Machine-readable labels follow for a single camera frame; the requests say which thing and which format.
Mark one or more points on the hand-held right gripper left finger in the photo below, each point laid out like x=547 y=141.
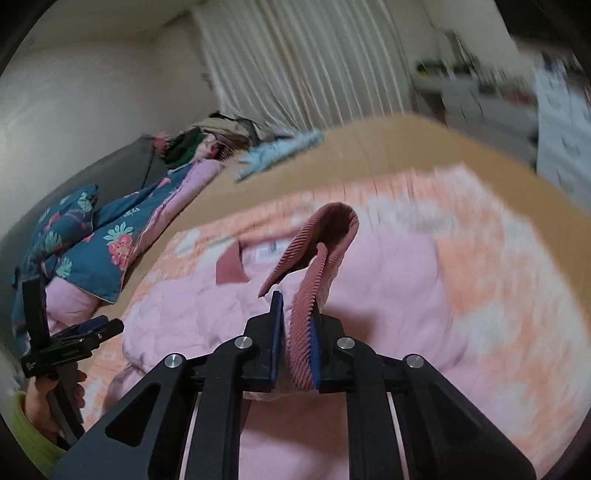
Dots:
x=277 y=332

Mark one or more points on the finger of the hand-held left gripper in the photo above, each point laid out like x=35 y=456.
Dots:
x=83 y=326
x=110 y=331

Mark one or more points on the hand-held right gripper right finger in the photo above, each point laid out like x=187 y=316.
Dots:
x=316 y=355

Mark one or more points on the pink quilted jacket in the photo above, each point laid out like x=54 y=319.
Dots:
x=369 y=277

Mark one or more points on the person's left forearm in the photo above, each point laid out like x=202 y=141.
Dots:
x=30 y=438

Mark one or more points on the pile of clothes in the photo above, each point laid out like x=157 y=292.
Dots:
x=221 y=129

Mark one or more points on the person's left hand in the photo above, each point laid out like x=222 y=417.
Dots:
x=41 y=408

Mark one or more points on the blue floral quilt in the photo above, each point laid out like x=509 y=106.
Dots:
x=115 y=230

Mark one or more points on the light blue garment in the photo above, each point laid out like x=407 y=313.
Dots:
x=272 y=152

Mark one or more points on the orange checked blanket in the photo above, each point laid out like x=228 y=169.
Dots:
x=485 y=277

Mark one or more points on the bed with tan sheet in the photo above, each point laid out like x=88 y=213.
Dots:
x=392 y=147

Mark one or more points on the white curtain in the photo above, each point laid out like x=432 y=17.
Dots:
x=300 y=60

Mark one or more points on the grey cluttered desk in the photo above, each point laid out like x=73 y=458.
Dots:
x=471 y=101

